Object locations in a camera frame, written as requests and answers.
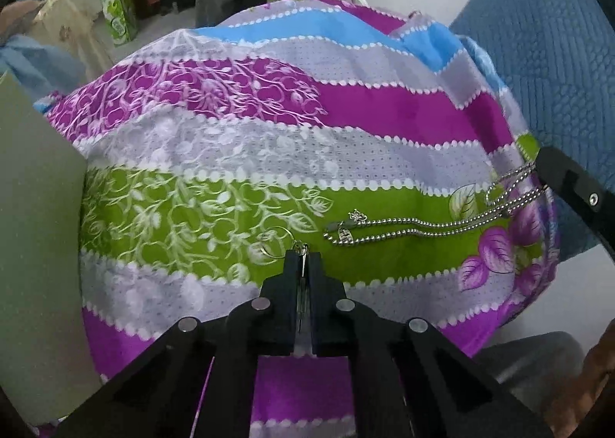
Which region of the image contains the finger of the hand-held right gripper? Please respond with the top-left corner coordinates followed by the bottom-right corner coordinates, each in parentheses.
top-left (534, 146), bottom-right (615, 251)

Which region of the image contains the beige lace cloth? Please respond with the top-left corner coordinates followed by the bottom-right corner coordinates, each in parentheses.
top-left (31, 0), bottom-right (116, 83)

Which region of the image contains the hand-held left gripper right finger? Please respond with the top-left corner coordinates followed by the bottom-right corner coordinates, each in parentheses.
top-left (310, 251), bottom-right (553, 438)

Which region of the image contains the light blue cloth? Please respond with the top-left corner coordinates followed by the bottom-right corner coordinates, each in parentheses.
top-left (0, 35), bottom-right (87, 103)

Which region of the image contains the beige pillow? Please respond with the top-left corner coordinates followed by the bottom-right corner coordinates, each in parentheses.
top-left (0, 0), bottom-right (44, 35)

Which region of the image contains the grey fabric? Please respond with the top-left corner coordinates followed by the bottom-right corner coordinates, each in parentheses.
top-left (475, 331), bottom-right (597, 400)

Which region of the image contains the striped floral printed cloth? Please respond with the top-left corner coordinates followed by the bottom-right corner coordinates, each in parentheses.
top-left (33, 0), bottom-right (560, 438)

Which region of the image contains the white green cardboard box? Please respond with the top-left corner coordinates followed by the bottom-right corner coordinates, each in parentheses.
top-left (0, 70), bottom-right (104, 424)

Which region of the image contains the silver hoop earring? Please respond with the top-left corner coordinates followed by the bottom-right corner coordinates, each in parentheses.
top-left (258, 226), bottom-right (312, 356)

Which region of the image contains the silver ball chain necklace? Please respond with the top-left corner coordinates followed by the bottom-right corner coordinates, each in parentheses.
top-left (323, 162), bottom-right (551, 247)

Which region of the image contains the brown blurred object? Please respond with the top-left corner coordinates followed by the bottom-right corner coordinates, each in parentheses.
top-left (548, 336), bottom-right (615, 438)

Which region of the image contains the blue quilted mat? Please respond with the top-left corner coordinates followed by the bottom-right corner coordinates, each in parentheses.
top-left (449, 0), bottom-right (615, 261)

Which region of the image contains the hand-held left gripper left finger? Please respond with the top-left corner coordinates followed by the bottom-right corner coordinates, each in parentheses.
top-left (53, 250), bottom-right (301, 438)

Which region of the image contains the green shopping bag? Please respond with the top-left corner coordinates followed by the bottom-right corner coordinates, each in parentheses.
top-left (100, 0), bottom-right (138, 46)

